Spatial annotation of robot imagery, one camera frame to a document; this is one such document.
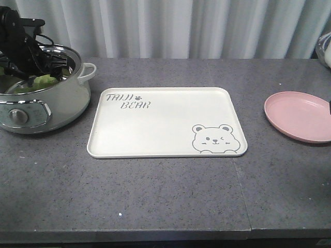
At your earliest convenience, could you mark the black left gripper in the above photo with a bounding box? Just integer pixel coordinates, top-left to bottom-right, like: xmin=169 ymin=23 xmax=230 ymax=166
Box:
xmin=1 ymin=6 xmax=67 ymax=81

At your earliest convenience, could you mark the pink round plate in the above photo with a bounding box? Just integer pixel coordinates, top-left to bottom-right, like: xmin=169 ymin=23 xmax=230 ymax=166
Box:
xmin=264 ymin=91 xmax=330 ymax=144

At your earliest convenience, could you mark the green lettuce leaf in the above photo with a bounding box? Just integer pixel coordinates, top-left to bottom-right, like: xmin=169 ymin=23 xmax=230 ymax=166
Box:
xmin=1 ymin=66 xmax=60 ymax=95

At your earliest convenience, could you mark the pale green electric cooking pot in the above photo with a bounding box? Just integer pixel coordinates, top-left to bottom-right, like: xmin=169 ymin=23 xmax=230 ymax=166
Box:
xmin=1 ymin=44 xmax=96 ymax=134

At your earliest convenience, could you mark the cream bear serving tray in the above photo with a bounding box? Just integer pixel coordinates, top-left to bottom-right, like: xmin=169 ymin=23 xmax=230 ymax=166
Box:
xmin=87 ymin=87 xmax=248 ymax=158

